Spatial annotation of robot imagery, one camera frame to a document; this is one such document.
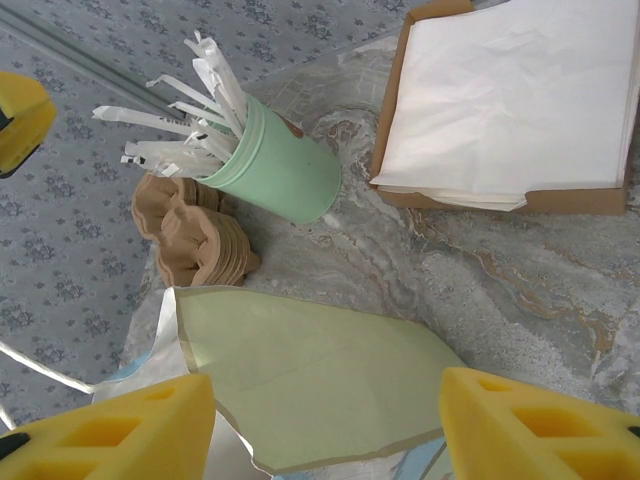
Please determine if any mint green tumbler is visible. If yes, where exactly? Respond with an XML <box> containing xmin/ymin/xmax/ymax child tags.
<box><xmin>197</xmin><ymin>92</ymin><xmax>344</xmax><ymax>225</ymax></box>

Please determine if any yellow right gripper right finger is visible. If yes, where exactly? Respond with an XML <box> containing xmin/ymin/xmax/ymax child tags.
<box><xmin>439</xmin><ymin>367</ymin><xmax>640</xmax><ymax>480</ymax></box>

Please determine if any aluminium frame post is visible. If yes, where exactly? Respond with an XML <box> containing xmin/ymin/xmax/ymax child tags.
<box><xmin>0</xmin><ymin>7</ymin><xmax>169</xmax><ymax>109</ymax></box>

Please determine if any yellow green paper bag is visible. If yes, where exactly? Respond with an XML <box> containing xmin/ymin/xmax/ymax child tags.
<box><xmin>0</xmin><ymin>284</ymin><xmax>469</xmax><ymax>480</ymax></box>

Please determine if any stack of white napkins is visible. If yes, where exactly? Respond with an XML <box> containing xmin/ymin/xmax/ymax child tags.
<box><xmin>368</xmin><ymin>2</ymin><xmax>640</xmax><ymax>211</ymax></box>

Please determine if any stack of brown pulp carriers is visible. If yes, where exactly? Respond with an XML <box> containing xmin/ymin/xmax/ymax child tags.
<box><xmin>130</xmin><ymin>172</ymin><xmax>264</xmax><ymax>289</ymax></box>

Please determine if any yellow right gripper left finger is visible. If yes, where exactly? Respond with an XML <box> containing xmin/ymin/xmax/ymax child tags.
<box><xmin>0</xmin><ymin>372</ymin><xmax>217</xmax><ymax>480</ymax></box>

